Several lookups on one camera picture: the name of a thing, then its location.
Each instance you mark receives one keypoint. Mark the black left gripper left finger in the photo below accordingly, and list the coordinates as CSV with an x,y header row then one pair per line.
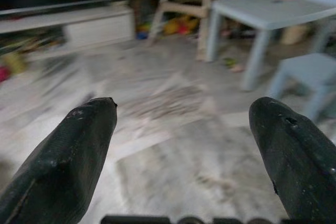
x,y
60,161

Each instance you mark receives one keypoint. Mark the light blue plastic stool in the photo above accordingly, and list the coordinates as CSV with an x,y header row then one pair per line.
x,y
305,77

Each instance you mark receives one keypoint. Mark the beige plastic high chair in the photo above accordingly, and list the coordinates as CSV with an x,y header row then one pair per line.
x,y
183,6

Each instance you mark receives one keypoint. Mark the white low tv cabinet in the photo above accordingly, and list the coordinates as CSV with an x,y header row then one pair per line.
x,y
65,27

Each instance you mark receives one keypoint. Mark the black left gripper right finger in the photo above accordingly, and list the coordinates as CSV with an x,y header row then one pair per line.
x,y
296,161

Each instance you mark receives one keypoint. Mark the light blue plastic table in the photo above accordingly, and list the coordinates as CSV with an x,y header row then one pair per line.
x,y
265,14

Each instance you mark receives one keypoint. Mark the yellow plastic toy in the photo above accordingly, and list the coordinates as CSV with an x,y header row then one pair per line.
x,y
181,24

